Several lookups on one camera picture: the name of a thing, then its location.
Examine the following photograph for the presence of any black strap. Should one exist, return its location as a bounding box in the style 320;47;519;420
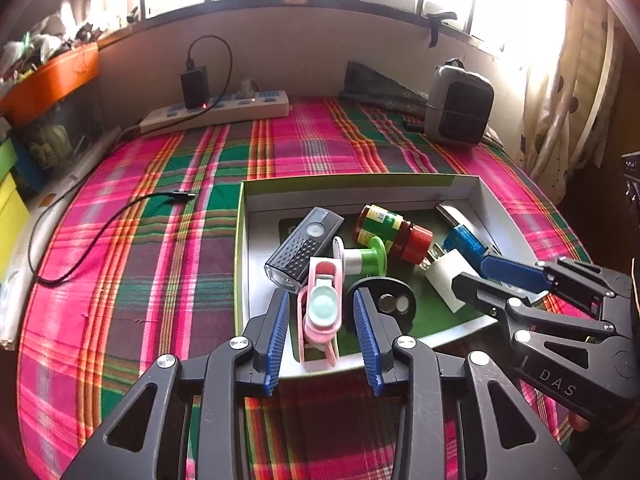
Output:
429;11;457;48

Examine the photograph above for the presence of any green cardboard box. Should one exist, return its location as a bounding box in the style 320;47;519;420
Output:
234;174;543;378

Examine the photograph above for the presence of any white charger plug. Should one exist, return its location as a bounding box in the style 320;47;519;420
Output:
424;245;483;313

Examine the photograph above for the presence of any black bike light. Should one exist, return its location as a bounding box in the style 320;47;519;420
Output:
264;206;346;295

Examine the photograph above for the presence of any patterned curtain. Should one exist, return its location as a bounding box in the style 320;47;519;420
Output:
517;0;626;201

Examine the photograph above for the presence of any black oval disc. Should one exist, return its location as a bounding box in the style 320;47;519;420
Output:
346;276;417;336

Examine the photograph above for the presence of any green box lid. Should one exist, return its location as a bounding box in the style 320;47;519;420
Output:
0;140;18;181

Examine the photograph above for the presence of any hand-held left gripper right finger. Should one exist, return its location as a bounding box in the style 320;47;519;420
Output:
352;291;583;480

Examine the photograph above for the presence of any black power adapter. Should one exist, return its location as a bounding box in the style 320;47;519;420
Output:
180;66;210;110

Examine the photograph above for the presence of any silver and black bar tool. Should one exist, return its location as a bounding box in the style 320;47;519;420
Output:
436;201;481;233

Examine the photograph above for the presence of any pink plaid blanket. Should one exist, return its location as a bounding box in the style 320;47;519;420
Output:
15;95;601;480

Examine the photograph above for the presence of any black adapter cable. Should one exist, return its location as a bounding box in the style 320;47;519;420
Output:
186;35;234;111

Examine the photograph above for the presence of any orange tray with clutter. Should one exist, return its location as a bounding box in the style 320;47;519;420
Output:
0;2;141;86

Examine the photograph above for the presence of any green and white spool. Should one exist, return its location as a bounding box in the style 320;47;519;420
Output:
331;236;388;278

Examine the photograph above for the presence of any black mesh speaker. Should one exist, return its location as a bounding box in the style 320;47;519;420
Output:
424;59;496;148

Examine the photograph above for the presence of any glass jar with red lid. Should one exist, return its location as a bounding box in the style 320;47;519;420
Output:
352;204;433;265

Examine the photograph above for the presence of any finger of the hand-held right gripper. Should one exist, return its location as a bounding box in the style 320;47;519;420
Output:
452;272;618;346
480;255;633;321

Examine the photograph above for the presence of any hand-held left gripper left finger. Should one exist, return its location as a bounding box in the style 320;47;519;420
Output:
60;290;292;480

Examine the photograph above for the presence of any white power strip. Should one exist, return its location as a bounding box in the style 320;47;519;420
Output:
139;90;291;135

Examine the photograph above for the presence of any blue plastic case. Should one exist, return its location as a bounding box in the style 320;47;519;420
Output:
442;224;501;273

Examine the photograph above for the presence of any yellow box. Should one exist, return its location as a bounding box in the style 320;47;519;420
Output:
0;175;31;281

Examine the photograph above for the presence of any black usb cable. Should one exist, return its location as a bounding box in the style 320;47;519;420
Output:
27;190;197;286

